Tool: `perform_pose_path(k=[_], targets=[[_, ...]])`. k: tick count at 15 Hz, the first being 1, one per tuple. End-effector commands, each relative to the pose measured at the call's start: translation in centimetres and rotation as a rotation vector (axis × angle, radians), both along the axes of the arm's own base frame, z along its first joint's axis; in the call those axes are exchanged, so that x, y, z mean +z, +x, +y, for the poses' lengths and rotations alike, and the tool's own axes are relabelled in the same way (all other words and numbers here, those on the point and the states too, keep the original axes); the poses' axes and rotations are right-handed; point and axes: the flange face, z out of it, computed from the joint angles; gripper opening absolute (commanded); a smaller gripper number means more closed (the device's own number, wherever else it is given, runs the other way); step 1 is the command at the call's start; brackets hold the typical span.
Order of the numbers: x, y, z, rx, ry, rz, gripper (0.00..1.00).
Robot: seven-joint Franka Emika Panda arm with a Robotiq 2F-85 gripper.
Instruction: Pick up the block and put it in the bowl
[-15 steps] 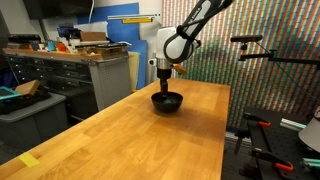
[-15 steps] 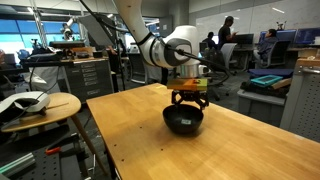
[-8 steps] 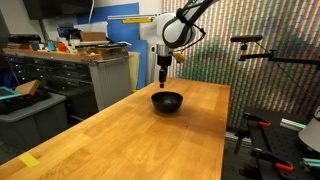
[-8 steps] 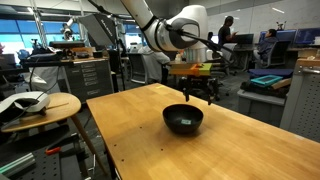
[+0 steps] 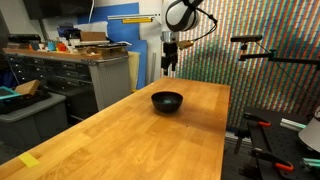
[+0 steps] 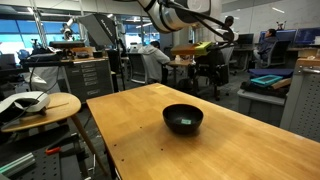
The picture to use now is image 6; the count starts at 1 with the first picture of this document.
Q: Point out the white plastic cover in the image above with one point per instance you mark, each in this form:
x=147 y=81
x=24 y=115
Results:
x=46 y=78

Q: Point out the black stereo camera bar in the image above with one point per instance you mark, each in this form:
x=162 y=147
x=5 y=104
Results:
x=66 y=44

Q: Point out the seated person grey hoodie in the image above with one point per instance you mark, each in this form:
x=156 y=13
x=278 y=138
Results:
x=151 y=60

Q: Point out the round wooden stool table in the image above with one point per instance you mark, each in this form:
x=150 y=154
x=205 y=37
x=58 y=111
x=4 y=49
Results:
x=63 y=106

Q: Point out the small green block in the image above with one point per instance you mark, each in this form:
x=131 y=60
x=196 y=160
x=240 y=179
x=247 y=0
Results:
x=186 y=121

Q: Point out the black perforated optical table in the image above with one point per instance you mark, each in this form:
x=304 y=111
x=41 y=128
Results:
x=50 y=166

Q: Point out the dark computer monitor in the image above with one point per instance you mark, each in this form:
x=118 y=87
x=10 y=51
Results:
x=246 y=39

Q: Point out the grey perforated drawer cabinet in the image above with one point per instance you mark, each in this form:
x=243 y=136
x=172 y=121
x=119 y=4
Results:
x=305 y=100

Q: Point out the computer monitor blue screen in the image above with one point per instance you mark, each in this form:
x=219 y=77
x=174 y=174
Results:
x=306 y=36
x=286 y=35

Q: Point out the grey office chair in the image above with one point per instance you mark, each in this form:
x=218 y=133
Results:
x=281 y=53

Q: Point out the aluminium extrusion bar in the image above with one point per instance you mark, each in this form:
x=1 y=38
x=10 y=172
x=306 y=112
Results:
x=16 y=165

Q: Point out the blue fabric bag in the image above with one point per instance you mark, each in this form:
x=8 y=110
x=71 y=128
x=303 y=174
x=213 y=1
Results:
x=270 y=72

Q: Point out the tan wooden block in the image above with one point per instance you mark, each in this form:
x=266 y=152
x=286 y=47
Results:
x=281 y=84

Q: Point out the black bag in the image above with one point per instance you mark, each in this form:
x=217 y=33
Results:
x=263 y=90

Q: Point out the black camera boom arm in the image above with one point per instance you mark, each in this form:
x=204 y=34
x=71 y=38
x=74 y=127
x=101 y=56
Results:
x=43 y=62

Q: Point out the dark drawer cabinet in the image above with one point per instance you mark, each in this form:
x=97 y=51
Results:
x=88 y=80

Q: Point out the black office chair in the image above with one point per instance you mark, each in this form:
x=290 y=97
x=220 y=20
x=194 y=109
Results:
x=216 y=70

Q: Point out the grey plastic bin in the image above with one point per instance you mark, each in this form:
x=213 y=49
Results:
x=260 y=106

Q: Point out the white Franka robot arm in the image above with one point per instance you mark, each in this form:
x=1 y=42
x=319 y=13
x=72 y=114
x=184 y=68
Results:
x=173 y=16

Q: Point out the wooden office desk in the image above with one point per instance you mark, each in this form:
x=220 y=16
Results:
x=181 y=62

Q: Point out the black softbox light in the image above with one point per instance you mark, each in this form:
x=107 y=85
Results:
x=98 y=30

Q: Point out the standing person dark jacket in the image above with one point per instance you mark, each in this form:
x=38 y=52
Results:
x=228 y=20

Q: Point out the seated person dark jacket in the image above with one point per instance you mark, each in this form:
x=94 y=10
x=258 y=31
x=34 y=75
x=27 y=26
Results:
x=266 y=46

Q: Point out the black mesh chair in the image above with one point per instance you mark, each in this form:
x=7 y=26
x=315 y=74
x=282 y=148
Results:
x=135 y=68

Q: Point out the silver tripod pole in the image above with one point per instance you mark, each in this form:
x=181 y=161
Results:
x=39 y=26

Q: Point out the teal tray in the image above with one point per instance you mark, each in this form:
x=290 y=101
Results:
x=266 y=80

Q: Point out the black bowl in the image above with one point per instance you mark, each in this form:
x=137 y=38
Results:
x=173 y=121

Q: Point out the white headset device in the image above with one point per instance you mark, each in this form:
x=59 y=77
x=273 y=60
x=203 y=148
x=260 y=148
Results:
x=30 y=100

